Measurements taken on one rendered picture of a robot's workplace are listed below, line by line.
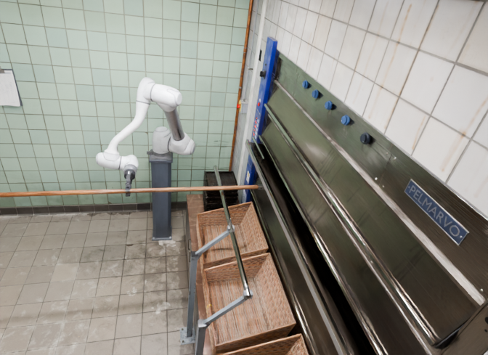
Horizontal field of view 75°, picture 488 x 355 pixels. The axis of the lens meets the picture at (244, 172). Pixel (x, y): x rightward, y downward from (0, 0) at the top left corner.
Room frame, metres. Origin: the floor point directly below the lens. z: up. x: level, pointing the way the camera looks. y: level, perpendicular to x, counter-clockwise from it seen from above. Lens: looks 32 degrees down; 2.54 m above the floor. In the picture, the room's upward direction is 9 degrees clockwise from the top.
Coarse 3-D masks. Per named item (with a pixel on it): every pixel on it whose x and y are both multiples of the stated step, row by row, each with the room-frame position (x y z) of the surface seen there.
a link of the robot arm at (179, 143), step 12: (156, 84) 2.18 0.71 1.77; (156, 96) 2.11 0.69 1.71; (168, 96) 2.10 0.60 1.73; (180, 96) 2.16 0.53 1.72; (168, 108) 2.13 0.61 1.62; (168, 120) 2.23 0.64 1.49; (180, 132) 2.32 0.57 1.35; (168, 144) 2.40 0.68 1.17; (180, 144) 2.34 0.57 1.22; (192, 144) 2.41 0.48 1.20
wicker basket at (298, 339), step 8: (288, 336) 1.04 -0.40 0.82; (296, 336) 1.04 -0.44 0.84; (264, 344) 0.99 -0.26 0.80; (272, 344) 1.01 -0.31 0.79; (280, 344) 1.02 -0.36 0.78; (288, 344) 1.03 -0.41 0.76; (296, 344) 1.02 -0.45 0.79; (304, 344) 0.99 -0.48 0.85; (232, 352) 0.94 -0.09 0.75; (240, 352) 0.95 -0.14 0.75; (248, 352) 0.97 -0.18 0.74; (256, 352) 0.98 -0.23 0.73; (264, 352) 1.00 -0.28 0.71; (272, 352) 1.01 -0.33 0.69; (280, 352) 1.02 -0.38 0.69; (288, 352) 1.03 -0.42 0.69; (296, 352) 0.99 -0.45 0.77; (304, 352) 0.96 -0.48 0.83
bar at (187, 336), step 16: (224, 208) 1.66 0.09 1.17; (192, 256) 1.40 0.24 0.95; (240, 256) 1.26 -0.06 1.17; (192, 272) 1.40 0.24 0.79; (240, 272) 1.15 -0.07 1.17; (192, 288) 1.41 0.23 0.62; (192, 304) 1.41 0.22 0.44; (192, 320) 1.41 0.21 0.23; (208, 320) 0.97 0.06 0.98; (192, 336) 1.42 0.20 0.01
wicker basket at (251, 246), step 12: (240, 204) 2.16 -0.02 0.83; (252, 204) 2.16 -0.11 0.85; (204, 216) 2.08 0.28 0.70; (216, 216) 2.11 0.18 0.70; (240, 216) 2.17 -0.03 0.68; (204, 228) 2.05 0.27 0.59; (216, 228) 2.08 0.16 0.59; (240, 228) 2.12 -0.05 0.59; (252, 228) 1.97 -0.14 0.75; (204, 240) 1.91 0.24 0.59; (228, 240) 1.95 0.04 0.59; (240, 240) 1.97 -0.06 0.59; (252, 240) 1.88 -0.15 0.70; (264, 240) 1.75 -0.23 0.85; (216, 252) 1.80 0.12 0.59; (228, 252) 1.82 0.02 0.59; (240, 252) 1.84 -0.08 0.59; (252, 252) 1.64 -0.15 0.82; (264, 252) 1.67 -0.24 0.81; (204, 264) 1.54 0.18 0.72; (216, 264) 1.57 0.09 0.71
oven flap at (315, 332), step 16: (256, 192) 2.16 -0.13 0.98; (256, 208) 1.99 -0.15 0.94; (272, 208) 1.87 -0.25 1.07; (272, 224) 1.76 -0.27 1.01; (272, 240) 1.66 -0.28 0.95; (288, 256) 1.45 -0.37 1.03; (288, 272) 1.37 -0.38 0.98; (288, 288) 1.27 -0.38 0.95; (304, 288) 1.21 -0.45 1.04; (304, 304) 1.14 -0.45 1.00; (304, 320) 1.07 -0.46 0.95; (320, 320) 1.02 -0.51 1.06; (304, 336) 0.99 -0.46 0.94; (320, 336) 0.95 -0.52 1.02; (320, 352) 0.89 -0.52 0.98; (336, 352) 0.85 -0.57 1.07
